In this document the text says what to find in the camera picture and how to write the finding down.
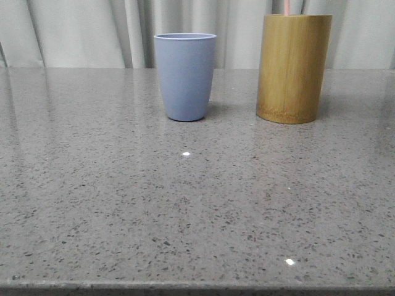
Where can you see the blue plastic cup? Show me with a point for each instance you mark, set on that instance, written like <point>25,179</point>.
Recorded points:
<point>185,64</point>

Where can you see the pink chopstick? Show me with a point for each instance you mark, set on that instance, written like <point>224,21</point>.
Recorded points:
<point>286,7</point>

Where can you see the bamboo cylinder holder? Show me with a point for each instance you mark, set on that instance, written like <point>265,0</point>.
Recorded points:
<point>292,65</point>

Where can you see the grey pleated curtain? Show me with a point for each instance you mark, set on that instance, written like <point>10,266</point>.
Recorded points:
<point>119,34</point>

